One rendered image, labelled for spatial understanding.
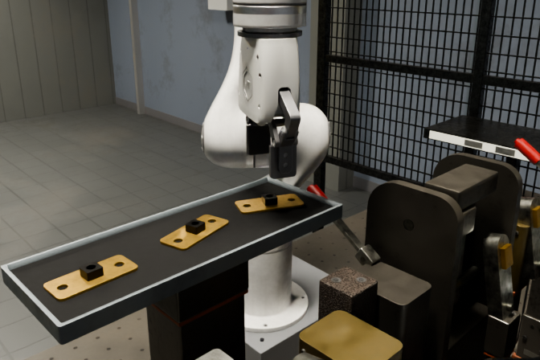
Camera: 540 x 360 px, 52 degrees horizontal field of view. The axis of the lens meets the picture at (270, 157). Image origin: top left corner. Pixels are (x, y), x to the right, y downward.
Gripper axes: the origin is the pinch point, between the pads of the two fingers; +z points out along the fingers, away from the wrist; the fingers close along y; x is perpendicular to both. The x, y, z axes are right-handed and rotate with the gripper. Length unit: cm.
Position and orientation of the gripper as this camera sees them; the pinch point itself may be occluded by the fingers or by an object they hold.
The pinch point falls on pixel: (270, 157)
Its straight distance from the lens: 68.1
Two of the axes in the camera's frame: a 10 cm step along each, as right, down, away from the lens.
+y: 3.2, 3.0, -9.0
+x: 9.5, -1.0, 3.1
